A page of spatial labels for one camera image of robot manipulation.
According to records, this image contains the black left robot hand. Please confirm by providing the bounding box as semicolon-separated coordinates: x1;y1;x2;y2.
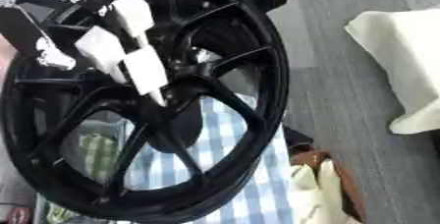
0;0;117;72

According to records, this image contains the black spoked wheel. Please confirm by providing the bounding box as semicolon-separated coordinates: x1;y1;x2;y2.
0;0;293;224

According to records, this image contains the brown and white bag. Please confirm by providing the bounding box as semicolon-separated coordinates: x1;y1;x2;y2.
283;126;370;224

